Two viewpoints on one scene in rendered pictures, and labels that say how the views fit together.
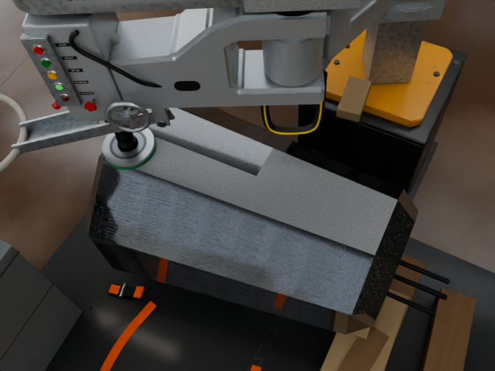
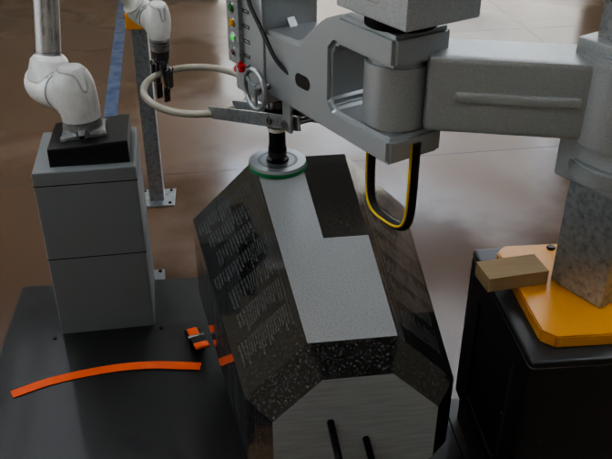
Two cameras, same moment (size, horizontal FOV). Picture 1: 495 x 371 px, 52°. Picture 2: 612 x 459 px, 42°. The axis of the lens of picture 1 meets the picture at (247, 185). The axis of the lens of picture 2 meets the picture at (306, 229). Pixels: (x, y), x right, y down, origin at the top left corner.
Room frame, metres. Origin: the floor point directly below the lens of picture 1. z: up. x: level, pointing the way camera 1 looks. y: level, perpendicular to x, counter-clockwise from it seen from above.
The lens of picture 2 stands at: (-0.41, -1.64, 2.21)
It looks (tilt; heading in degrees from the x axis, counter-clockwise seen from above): 31 degrees down; 49
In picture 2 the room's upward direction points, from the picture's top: straight up
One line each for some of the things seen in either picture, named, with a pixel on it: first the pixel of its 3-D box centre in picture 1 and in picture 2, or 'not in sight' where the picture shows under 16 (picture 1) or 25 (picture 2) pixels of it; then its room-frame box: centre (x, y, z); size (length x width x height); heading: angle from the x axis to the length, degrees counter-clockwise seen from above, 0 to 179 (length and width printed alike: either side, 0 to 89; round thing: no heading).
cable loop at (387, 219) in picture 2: (292, 106); (390, 179); (1.20, -0.20, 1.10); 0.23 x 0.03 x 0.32; 82
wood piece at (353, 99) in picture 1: (353, 99); (511, 272); (1.44, -0.51, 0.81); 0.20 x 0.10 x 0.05; 152
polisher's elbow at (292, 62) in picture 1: (292, 44); (396, 88); (1.20, -0.20, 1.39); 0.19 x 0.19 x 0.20
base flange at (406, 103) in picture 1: (384, 71); (593, 288); (1.62, -0.70, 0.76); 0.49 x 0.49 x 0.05; 54
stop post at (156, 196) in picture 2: not in sight; (147, 110); (1.60, 1.93, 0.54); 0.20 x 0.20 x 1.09; 54
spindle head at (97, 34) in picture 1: (113, 56); (287, 42); (1.28, 0.38, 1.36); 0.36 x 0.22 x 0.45; 82
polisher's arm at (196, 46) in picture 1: (208, 59); (337, 75); (1.22, 0.07, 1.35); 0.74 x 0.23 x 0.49; 82
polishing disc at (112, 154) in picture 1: (128, 144); (277, 160); (1.29, 0.45, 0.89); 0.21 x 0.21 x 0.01
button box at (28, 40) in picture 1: (54, 71); (235, 21); (1.19, 0.54, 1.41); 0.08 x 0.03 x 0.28; 82
